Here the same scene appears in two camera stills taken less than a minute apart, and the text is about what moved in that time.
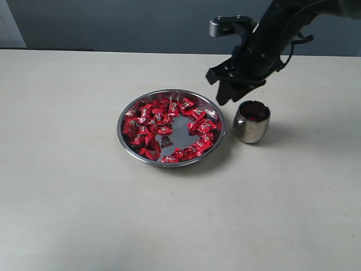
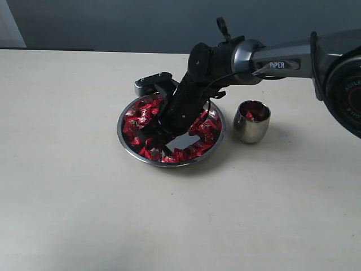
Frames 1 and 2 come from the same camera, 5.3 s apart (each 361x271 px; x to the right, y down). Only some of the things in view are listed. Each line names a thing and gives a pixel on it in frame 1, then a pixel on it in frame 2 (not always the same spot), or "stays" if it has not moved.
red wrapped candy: (170, 159) stays
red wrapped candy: (145, 114) stays
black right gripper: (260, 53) to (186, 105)
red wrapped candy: (188, 153) stays
